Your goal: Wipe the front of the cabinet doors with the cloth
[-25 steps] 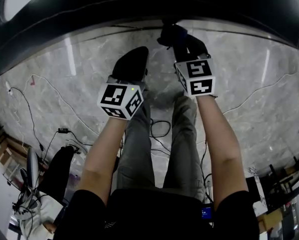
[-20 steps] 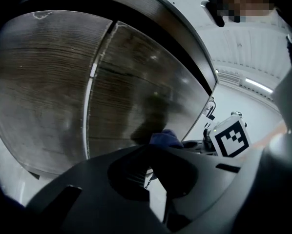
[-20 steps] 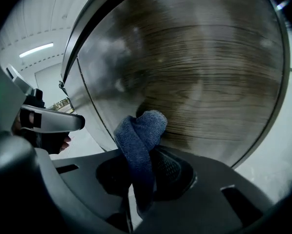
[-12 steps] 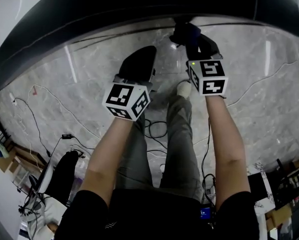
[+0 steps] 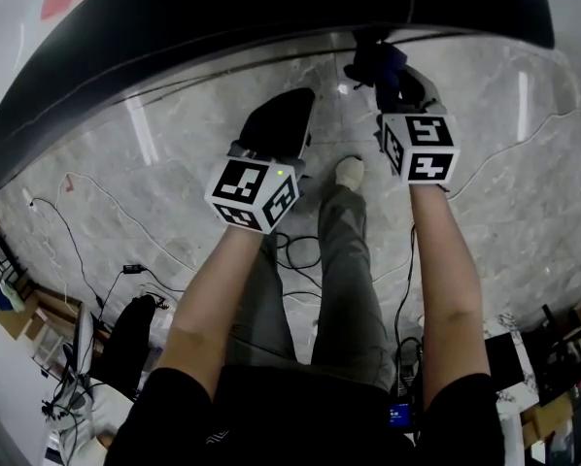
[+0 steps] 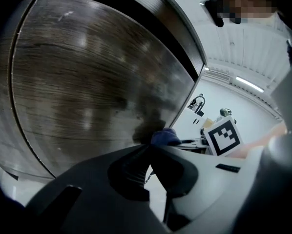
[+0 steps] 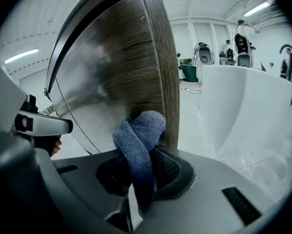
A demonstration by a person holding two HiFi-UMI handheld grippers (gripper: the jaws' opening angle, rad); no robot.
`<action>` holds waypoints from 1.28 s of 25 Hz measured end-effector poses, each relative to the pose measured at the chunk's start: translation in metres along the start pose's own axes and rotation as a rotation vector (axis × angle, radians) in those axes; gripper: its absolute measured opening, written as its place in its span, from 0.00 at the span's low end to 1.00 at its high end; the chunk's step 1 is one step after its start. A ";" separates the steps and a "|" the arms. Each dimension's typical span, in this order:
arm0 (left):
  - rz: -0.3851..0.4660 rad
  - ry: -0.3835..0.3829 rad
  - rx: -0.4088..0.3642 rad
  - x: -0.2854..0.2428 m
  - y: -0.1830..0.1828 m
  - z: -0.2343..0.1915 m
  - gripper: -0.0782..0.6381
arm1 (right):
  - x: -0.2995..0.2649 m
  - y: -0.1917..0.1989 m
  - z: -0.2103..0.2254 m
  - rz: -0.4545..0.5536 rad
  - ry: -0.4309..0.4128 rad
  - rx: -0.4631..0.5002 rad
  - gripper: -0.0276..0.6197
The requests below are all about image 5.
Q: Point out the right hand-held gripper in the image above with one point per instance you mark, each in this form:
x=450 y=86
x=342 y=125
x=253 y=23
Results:
x=426 y=148

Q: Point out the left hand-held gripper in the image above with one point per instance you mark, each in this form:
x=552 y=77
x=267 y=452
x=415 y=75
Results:
x=247 y=192

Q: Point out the blue cloth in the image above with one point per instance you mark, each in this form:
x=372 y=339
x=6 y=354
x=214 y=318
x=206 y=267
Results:
x=373 y=66

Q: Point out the person's right forearm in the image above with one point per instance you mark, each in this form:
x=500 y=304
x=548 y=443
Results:
x=446 y=284

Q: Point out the person's left forearm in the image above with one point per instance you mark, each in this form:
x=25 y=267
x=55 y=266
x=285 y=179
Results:
x=208 y=304

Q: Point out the person's white right shoe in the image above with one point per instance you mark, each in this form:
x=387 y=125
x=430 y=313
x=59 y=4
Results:
x=350 y=173

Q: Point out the person's grey trousers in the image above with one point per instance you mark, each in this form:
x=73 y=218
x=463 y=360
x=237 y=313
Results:
x=344 y=284

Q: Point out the red tape mark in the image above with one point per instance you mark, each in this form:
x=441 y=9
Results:
x=69 y=186

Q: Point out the white power strip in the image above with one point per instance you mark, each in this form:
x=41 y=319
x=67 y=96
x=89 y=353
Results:
x=29 y=198

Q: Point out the black square panel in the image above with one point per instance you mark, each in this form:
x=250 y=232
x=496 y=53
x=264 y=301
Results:
x=504 y=361

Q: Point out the white sink basin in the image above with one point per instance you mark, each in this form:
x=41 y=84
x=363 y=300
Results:
x=9 y=56

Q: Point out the person's black shirt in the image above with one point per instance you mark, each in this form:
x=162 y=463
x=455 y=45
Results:
x=295 y=420

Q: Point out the black metal rack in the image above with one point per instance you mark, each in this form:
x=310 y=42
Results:
x=567 y=347

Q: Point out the brown wooden furniture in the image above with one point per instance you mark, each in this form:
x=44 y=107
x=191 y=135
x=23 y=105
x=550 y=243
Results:
x=38 y=316

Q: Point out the black device with blue screen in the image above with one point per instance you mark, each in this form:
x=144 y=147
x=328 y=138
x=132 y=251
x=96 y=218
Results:
x=401 y=414

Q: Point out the cardboard box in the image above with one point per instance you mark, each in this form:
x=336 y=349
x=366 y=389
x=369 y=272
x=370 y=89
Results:
x=548 y=425

